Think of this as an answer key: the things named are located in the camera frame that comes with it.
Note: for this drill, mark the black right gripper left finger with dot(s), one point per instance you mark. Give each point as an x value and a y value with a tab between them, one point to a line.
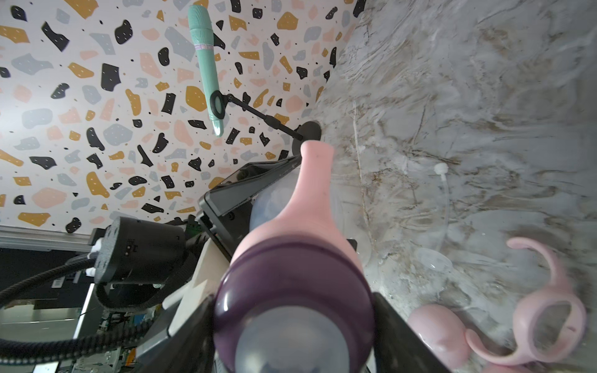
190	349

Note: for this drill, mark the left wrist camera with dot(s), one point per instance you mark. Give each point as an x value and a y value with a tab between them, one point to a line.
208	273

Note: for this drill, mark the mint green microphone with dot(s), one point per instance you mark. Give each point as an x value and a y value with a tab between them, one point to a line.
203	39

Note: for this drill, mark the clear straw disc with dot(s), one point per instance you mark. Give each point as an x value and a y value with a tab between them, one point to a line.
430	254

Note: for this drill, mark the purple collar with nipple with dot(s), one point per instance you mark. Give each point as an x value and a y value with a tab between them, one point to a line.
293	305

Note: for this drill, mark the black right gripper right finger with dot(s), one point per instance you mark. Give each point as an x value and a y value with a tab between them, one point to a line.
396	346

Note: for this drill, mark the black microphone stand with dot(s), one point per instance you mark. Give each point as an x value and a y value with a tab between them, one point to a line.
309	131

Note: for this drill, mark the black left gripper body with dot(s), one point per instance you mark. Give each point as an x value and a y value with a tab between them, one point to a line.
141	264

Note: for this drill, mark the pink bottle cap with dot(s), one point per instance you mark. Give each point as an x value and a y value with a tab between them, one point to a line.
442	331
492	368

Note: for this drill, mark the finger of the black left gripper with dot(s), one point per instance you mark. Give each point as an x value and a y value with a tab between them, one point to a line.
226	208

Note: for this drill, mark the clear baby bottle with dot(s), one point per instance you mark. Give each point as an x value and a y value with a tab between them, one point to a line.
346	207

